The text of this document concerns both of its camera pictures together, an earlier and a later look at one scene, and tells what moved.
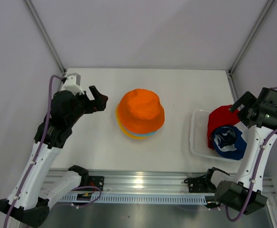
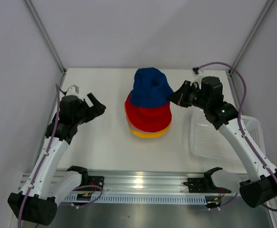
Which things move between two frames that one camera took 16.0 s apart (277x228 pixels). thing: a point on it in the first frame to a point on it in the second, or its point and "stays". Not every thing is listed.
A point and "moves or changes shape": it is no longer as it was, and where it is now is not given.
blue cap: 228,142 to 151,88
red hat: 218,116 moves or changes shape
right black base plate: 200,184 stays
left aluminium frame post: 29,4 stays
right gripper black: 247,99 to 178,97
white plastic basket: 198,137 stays
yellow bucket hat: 125,131 to 150,135
